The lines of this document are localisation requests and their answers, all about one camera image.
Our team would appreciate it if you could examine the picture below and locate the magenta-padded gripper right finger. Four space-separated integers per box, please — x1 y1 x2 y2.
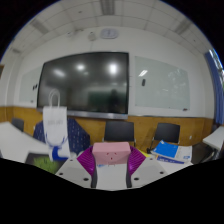
125 145 168 190

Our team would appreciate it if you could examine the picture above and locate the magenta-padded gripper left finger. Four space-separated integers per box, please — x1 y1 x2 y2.
54 145 98 190

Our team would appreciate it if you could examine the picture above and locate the pink charger block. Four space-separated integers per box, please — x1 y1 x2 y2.
92 141 132 166

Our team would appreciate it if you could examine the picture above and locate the dark blue dotted bag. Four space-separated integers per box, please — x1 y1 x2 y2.
32 118 92 156

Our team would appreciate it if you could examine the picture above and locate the black chair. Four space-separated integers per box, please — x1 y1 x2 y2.
103 119 137 148
11 117 25 133
148 122 182 153

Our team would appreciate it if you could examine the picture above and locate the white paper bag, blue deer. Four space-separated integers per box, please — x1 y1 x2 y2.
42 89 72 162

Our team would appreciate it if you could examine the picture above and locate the white and blue book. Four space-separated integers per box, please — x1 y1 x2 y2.
156 145 194 165

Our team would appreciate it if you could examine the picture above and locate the large glass whiteboard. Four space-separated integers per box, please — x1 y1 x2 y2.
134 55 191 112

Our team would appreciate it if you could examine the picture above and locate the white side table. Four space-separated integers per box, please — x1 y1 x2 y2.
202 125 224 153

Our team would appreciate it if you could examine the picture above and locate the small glass whiteboard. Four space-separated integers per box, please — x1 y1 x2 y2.
18 66 43 104

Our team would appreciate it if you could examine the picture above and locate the blue curtain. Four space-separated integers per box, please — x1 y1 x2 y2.
203 49 224 126

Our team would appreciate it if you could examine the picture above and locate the large black wall screen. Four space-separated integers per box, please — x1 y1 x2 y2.
36 51 130 120

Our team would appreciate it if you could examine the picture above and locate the round white wall device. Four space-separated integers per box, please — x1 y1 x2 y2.
99 28 119 40

